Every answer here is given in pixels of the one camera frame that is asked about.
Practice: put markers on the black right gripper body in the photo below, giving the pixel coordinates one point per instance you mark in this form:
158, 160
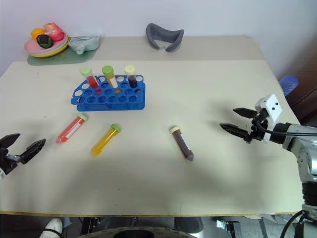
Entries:
257, 130

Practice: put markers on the orange toy fruit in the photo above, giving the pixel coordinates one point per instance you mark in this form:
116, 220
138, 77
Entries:
37, 32

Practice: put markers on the yellow tube green cap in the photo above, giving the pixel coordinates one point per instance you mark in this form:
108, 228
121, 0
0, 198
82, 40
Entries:
105, 141
111, 78

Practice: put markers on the white shoe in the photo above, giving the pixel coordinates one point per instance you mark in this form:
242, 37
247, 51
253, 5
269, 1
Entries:
52, 226

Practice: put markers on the blue test tube rack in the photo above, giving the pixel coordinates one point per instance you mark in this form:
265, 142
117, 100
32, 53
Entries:
109, 99

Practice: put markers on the dark tube cream cap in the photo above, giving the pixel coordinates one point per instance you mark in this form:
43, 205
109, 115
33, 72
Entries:
131, 78
182, 143

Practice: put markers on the pink toy fruit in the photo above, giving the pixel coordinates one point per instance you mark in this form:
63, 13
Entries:
54, 31

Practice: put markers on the pale green plastic bag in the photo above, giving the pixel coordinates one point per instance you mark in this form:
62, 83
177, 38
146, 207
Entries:
84, 42

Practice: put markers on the green table mat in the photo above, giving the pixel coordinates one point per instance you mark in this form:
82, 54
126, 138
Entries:
74, 58

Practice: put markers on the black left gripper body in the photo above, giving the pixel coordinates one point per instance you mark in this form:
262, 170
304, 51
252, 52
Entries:
7, 161

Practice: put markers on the dark brown cabinet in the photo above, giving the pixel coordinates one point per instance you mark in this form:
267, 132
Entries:
305, 99

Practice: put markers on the grey fabric face pad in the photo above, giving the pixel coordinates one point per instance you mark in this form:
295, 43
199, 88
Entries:
154, 36

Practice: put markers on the red tube pale green cap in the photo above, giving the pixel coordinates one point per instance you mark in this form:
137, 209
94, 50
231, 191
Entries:
70, 129
92, 79

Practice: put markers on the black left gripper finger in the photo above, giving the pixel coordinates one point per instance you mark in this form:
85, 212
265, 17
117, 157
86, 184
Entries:
10, 140
33, 150

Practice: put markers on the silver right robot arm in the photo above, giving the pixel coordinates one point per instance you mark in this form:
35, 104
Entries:
301, 138

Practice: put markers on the yellow plate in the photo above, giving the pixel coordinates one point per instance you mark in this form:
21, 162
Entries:
49, 55

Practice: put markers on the blue ribbed stack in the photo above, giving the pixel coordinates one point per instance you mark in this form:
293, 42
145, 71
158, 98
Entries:
289, 84

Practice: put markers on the black and green toy fruit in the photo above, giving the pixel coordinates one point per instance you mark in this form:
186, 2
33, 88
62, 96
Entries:
44, 41

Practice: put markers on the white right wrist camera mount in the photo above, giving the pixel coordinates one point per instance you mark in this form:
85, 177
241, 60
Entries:
272, 105

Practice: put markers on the pink plate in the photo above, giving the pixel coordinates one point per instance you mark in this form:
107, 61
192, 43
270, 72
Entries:
32, 47

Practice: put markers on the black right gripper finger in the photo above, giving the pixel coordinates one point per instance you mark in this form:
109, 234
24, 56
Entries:
244, 112
234, 130

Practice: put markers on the silver metal bracket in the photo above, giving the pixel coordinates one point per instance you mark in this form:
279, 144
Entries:
226, 225

